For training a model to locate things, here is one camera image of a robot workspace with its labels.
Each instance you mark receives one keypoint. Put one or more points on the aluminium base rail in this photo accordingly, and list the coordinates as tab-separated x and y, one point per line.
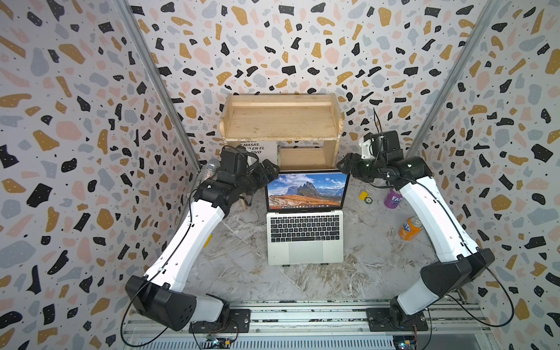
326	324

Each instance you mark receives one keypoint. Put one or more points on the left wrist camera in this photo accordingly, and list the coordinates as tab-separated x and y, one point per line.
233	160

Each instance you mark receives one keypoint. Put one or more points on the silver laptop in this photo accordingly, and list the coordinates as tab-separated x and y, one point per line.
305	219

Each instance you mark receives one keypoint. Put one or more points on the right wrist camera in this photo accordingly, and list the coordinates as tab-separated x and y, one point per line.
384	146

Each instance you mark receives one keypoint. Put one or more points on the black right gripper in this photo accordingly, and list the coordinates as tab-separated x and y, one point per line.
352	161

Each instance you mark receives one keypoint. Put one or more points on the white book on shelf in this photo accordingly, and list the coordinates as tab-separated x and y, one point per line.
265	150

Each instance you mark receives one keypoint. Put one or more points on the yellow wedge block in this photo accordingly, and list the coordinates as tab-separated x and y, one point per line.
363	195

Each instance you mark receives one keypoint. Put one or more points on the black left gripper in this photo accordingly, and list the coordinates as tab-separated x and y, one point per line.
260	171

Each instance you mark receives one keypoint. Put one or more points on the glitter microphone on stand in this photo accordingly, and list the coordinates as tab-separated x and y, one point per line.
210	169

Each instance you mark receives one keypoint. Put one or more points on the wooden shelf unit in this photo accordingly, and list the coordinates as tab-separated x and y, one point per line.
307	129

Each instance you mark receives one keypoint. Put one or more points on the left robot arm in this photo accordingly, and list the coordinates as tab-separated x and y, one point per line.
159	295

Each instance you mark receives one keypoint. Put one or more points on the purple grape soda can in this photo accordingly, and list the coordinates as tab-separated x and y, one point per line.
393	199

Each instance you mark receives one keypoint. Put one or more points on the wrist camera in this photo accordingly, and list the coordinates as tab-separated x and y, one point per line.
384	146
233	160

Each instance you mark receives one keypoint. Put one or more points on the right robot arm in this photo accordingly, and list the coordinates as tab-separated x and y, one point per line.
459	259

